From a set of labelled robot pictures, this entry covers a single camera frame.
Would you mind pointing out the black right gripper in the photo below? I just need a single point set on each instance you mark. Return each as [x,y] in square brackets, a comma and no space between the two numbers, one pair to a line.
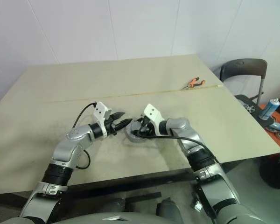
[149,128]

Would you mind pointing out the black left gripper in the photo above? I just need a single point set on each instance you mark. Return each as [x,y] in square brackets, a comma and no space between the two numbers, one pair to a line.
[112,127]

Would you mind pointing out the motor stator with copper windings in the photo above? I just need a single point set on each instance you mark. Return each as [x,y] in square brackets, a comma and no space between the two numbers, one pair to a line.
[136,140]

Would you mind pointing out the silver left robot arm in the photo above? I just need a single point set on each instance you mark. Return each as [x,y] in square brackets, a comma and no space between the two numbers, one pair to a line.
[70,149]

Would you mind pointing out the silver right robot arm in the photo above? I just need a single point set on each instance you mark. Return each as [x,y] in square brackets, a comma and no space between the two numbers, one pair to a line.
[196,140]

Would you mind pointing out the dark grey rounded shape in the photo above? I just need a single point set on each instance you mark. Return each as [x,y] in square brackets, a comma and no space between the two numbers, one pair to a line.
[166,206]

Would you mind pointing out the grey robot torso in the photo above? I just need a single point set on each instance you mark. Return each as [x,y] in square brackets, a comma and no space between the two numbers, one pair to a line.
[121,218]

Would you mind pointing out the small metal clamp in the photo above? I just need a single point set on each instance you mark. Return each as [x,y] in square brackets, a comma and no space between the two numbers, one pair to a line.
[197,203]

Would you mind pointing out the small silver wheel rim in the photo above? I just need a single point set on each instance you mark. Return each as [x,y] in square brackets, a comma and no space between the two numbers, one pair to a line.
[249,107]

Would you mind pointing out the black folding chair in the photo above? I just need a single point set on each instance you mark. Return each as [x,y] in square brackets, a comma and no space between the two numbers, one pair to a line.
[245,66]

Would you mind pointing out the orange side surface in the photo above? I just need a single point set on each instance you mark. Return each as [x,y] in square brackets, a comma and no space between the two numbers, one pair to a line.
[276,116]

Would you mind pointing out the black round bin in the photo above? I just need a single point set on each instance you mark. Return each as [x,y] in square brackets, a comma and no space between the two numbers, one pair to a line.
[274,173]

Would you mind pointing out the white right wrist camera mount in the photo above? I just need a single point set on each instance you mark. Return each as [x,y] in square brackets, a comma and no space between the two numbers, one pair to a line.
[152,113]

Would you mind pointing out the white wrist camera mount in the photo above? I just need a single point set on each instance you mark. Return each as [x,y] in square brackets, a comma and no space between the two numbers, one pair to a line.
[100,112]
[152,113]

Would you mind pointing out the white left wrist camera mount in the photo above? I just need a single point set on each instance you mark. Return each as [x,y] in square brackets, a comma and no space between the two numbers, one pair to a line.
[100,112]

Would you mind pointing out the black metal table frame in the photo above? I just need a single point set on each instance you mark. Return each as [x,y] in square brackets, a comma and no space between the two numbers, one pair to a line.
[130,178]

